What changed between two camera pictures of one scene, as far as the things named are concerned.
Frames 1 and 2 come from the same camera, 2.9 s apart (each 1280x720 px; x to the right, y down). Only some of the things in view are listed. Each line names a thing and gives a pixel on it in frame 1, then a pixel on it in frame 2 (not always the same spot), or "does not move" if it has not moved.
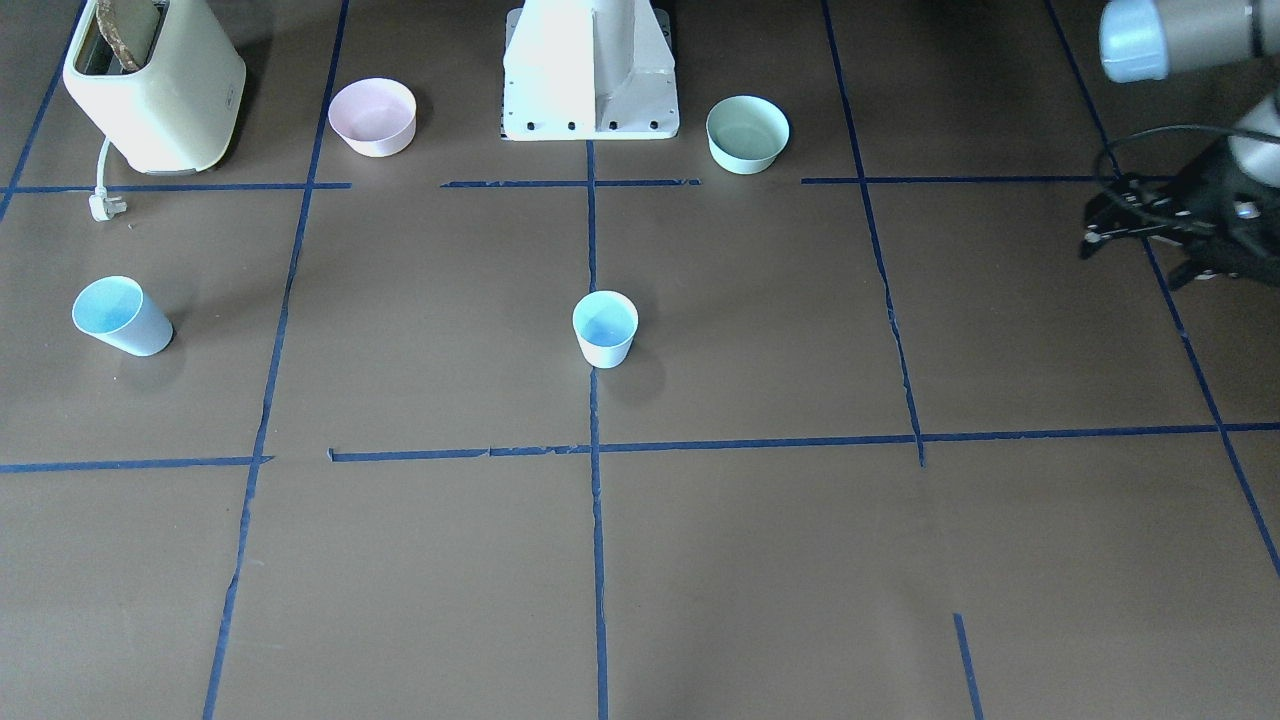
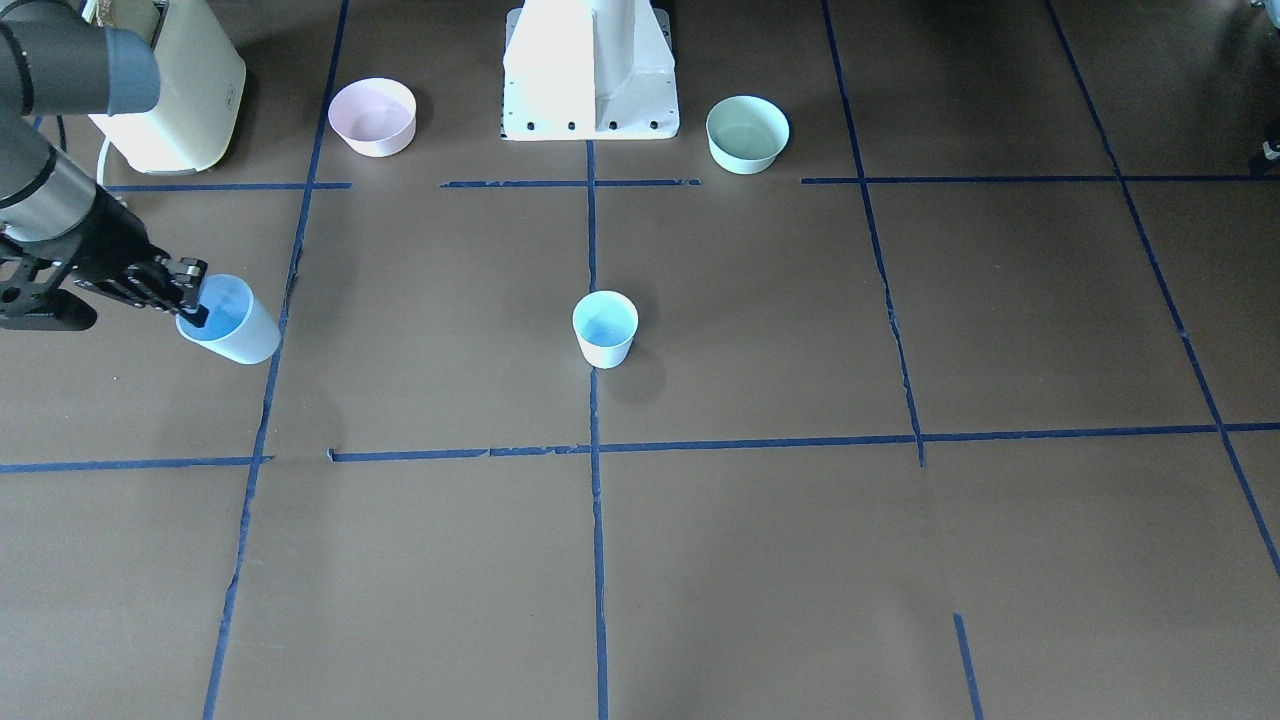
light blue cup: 606,324 does not move
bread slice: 130,27 does not move
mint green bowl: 746,134 does not move
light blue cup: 116,309 -> 239,327
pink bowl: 374,117 does not move
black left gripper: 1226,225 -> 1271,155
